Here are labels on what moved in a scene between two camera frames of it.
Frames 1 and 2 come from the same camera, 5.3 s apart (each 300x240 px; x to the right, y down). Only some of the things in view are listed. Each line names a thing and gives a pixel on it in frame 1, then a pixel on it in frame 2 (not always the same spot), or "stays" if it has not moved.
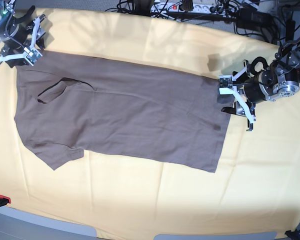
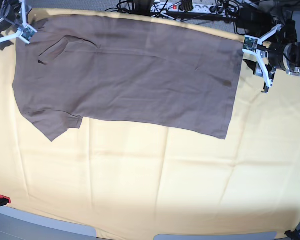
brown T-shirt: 65,103 → 131,72
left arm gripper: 22,38 → 4,14
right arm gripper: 253,84 → 271,56
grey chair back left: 12,223 stays
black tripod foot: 297,235 stays
